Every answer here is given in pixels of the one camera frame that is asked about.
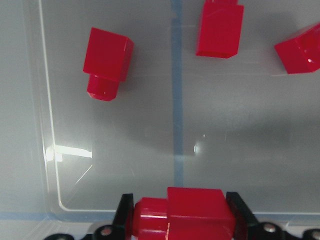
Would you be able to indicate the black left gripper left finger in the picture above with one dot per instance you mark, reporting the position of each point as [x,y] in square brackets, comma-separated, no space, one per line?
[122,224]

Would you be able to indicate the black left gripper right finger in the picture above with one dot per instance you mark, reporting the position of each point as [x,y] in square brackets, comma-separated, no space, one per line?
[247,226]

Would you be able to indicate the red block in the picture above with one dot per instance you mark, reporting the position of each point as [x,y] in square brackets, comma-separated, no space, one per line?
[107,61]
[184,214]
[220,28]
[300,53]

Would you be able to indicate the clear plastic storage box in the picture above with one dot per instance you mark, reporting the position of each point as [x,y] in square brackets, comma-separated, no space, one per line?
[241,124]

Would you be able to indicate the red block front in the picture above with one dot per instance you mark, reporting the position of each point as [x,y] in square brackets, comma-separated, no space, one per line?
[300,53]

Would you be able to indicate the red block back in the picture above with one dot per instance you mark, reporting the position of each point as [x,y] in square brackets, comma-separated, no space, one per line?
[220,28]

